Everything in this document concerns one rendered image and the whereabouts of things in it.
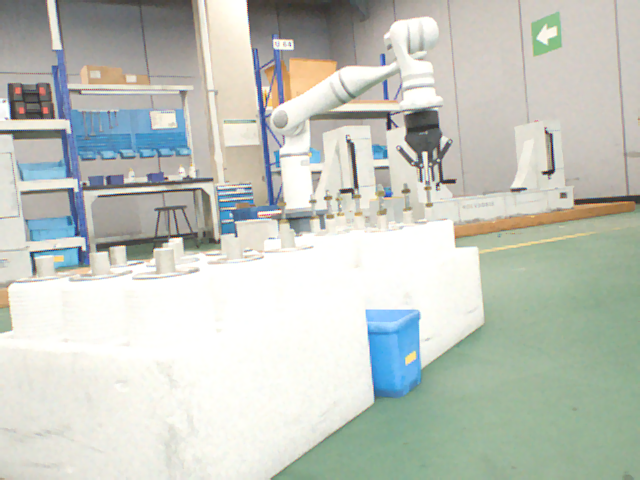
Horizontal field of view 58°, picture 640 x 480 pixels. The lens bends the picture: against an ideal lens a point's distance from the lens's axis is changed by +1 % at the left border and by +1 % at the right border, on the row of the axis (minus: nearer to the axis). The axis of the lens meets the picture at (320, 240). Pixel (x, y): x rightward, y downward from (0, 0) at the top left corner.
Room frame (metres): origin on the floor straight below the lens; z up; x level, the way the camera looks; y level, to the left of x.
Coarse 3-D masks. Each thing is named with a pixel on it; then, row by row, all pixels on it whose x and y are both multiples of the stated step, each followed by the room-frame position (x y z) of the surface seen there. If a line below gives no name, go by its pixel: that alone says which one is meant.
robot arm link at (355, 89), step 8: (392, 48) 1.59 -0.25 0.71; (392, 56) 1.61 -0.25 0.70; (416, 56) 1.58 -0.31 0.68; (424, 56) 1.60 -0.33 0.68; (392, 64) 1.62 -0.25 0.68; (344, 72) 1.67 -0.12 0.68; (352, 72) 1.66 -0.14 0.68; (360, 72) 1.65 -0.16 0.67; (368, 72) 1.65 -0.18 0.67; (376, 72) 1.64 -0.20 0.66; (384, 72) 1.62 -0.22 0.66; (392, 72) 1.62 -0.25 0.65; (344, 80) 1.66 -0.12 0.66; (352, 80) 1.66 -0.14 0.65; (360, 80) 1.65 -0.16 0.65; (368, 80) 1.64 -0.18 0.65; (376, 80) 1.64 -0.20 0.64; (344, 88) 1.67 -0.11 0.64; (352, 88) 1.67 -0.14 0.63; (360, 88) 1.67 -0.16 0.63; (368, 88) 1.67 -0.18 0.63; (352, 96) 1.69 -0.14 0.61
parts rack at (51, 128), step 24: (0, 120) 5.07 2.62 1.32; (24, 120) 5.15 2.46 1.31; (48, 120) 5.25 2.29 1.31; (72, 144) 5.33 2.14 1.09; (72, 168) 5.31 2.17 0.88; (24, 192) 5.63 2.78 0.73; (48, 192) 5.73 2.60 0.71; (72, 192) 5.83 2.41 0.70; (72, 216) 5.80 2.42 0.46; (48, 240) 5.18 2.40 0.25; (72, 240) 5.27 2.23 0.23
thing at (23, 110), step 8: (16, 104) 5.17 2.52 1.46; (24, 104) 5.20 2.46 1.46; (32, 104) 5.29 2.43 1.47; (40, 104) 5.29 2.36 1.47; (48, 104) 5.30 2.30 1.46; (16, 112) 5.17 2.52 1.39; (24, 112) 5.20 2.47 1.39; (32, 112) 5.26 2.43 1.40; (40, 112) 5.29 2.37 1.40; (48, 112) 5.29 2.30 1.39
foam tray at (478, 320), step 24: (360, 264) 1.21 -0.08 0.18; (432, 264) 1.10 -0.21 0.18; (456, 264) 1.21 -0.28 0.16; (384, 288) 1.03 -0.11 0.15; (408, 288) 1.01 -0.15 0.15; (432, 288) 1.09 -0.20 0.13; (456, 288) 1.20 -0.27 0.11; (480, 288) 1.32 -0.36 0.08; (432, 312) 1.08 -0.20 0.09; (456, 312) 1.19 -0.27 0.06; (480, 312) 1.31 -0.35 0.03; (432, 336) 1.08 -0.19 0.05; (456, 336) 1.18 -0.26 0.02
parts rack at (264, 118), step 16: (256, 64) 6.84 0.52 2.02; (384, 64) 7.72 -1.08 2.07; (256, 80) 6.85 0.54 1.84; (272, 80) 6.54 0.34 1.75; (384, 80) 7.69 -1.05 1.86; (384, 96) 7.72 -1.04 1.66; (272, 112) 6.70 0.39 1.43; (336, 112) 7.17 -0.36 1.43; (352, 112) 7.30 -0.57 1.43; (368, 112) 7.43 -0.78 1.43; (384, 112) 7.58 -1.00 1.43; (400, 112) 7.47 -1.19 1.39; (384, 160) 6.97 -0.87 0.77; (272, 176) 6.88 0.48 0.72; (272, 192) 6.86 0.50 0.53
